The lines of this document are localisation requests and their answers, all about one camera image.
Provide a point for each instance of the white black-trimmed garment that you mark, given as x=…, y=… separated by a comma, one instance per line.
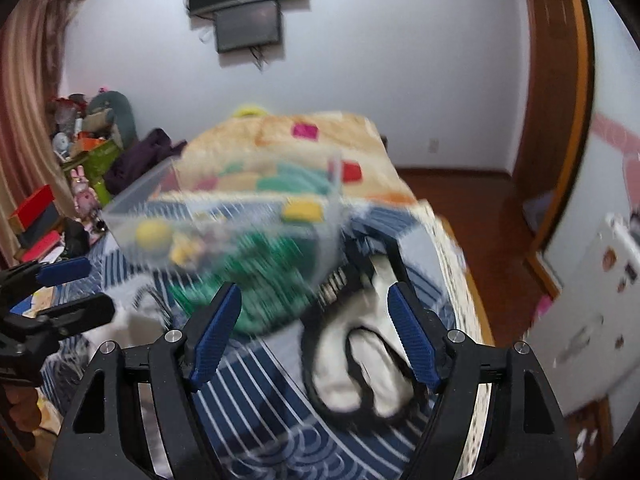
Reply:
x=350, y=360

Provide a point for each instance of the small dark wall screen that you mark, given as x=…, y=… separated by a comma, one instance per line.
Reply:
x=248, y=26

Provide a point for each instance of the yellow ball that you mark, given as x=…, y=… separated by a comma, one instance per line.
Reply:
x=152, y=235

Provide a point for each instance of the red flat box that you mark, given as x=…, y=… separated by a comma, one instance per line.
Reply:
x=32, y=207

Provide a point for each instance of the clear plastic storage box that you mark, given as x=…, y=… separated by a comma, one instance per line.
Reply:
x=225, y=220

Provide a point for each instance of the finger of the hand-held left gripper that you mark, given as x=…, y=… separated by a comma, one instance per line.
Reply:
x=75, y=314
x=65, y=270

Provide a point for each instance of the black comb-like object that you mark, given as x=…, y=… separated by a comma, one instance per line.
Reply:
x=342, y=282

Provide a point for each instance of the yellow plush item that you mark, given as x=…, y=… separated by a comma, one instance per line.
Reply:
x=250, y=110

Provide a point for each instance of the small black bag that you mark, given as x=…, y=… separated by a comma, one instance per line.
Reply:
x=76, y=240

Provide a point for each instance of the green knitted cloth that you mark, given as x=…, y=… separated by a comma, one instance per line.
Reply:
x=250, y=275

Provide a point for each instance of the green cardboard box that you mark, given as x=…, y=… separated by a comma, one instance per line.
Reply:
x=100, y=157

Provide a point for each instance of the dark purple cloth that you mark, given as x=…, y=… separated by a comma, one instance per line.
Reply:
x=140, y=160

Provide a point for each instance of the person's left hand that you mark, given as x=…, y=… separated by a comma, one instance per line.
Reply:
x=22, y=405

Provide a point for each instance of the beige blanket with coloured squares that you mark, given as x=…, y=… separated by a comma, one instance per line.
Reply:
x=320, y=145

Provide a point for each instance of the wooden door frame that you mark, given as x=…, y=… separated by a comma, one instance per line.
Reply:
x=555, y=110

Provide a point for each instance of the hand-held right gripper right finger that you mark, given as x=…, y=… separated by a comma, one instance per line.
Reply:
x=412, y=340

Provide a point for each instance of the pink striped curtain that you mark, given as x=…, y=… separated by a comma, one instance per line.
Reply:
x=27, y=110

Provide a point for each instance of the grey plush toy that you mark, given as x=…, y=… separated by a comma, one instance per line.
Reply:
x=120, y=110

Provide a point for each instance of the blue white striped bedsheet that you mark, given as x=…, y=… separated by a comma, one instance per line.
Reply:
x=260, y=410

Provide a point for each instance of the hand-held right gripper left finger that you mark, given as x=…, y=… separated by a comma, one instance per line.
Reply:
x=215, y=332

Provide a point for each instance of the white cabinet with stickers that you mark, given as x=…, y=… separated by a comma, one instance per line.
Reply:
x=590, y=310

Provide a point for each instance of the pink plush bunny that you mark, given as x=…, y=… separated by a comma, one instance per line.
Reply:
x=84, y=192

